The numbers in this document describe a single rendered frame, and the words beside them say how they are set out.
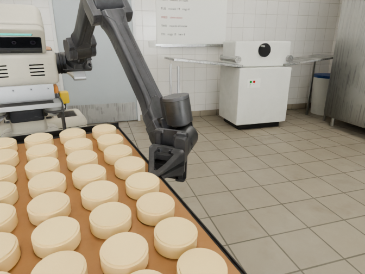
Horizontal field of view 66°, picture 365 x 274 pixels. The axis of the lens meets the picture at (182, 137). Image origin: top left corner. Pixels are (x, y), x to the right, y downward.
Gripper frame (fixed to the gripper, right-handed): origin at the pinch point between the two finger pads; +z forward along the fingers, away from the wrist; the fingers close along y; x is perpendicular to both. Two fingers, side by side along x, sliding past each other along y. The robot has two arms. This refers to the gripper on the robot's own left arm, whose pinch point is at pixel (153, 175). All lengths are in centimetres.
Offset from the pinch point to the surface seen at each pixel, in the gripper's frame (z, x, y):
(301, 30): -505, -65, -22
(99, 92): -320, 216, 73
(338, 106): -384, -119, 75
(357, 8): -388, -114, -50
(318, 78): -473, -101, 50
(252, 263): -90, -23, 101
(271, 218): -137, -34, 102
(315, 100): -474, -104, 88
